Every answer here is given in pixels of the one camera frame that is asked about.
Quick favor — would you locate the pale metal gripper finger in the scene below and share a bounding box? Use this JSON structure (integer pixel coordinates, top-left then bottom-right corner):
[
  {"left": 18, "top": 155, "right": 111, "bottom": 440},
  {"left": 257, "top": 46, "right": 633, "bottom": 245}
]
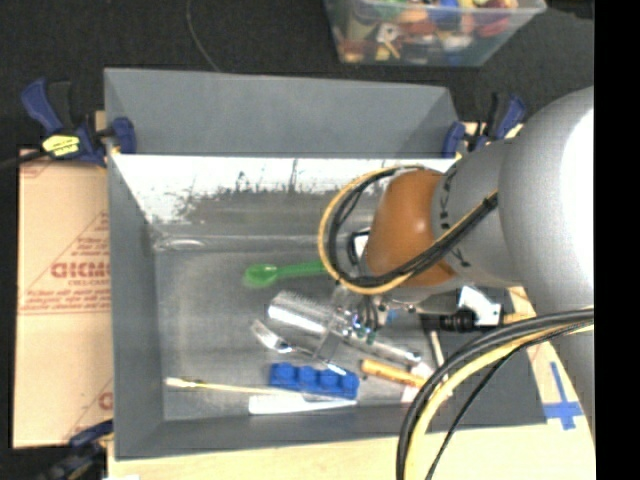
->
[
  {"left": 313, "top": 320, "right": 348, "bottom": 361},
  {"left": 330, "top": 285, "right": 354, "bottom": 320}
]

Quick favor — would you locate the blue toy brick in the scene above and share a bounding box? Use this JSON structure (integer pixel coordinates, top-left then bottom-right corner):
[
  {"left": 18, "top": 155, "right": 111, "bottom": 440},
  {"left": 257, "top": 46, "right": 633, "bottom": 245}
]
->
[{"left": 267, "top": 361, "right": 362, "bottom": 401}]

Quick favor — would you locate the orange-brown cylinder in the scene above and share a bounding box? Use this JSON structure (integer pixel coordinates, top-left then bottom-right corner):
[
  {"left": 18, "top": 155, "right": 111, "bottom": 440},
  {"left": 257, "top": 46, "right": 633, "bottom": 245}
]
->
[{"left": 359, "top": 358, "right": 427, "bottom": 389}]

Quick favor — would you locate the white flat strip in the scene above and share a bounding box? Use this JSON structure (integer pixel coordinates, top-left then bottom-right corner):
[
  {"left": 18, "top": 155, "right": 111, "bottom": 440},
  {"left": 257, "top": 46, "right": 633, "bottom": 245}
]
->
[{"left": 247, "top": 392, "right": 359, "bottom": 416}]

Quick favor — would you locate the small white card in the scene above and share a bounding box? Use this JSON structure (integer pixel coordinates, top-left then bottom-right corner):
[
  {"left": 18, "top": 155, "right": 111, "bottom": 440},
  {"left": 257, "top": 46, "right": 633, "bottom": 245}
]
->
[{"left": 400, "top": 361, "right": 437, "bottom": 404}]

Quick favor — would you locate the green plastic spoon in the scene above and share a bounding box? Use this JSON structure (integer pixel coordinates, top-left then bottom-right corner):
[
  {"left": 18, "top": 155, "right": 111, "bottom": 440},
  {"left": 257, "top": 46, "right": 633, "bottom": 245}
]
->
[{"left": 241, "top": 259, "right": 330, "bottom": 290}]

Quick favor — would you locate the grey metal bin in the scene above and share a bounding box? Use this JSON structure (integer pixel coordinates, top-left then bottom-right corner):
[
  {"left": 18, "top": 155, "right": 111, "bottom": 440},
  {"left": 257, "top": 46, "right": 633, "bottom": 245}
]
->
[{"left": 103, "top": 67, "right": 549, "bottom": 460}]

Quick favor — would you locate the thin pale wooden stick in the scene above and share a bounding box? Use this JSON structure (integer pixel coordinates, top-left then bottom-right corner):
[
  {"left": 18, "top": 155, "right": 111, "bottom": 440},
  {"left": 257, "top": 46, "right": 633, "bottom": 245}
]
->
[{"left": 164, "top": 376, "right": 301, "bottom": 397}]

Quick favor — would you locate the brown cardboard board red print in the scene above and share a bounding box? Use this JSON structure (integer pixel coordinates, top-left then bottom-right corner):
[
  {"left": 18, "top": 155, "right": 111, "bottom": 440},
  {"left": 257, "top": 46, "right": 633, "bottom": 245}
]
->
[{"left": 11, "top": 147, "right": 115, "bottom": 450}]

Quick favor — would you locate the black cylinder on white bracket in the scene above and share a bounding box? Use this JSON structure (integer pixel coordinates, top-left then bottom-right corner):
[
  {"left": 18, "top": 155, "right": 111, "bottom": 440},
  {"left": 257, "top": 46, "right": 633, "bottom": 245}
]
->
[{"left": 423, "top": 284, "right": 504, "bottom": 333}]

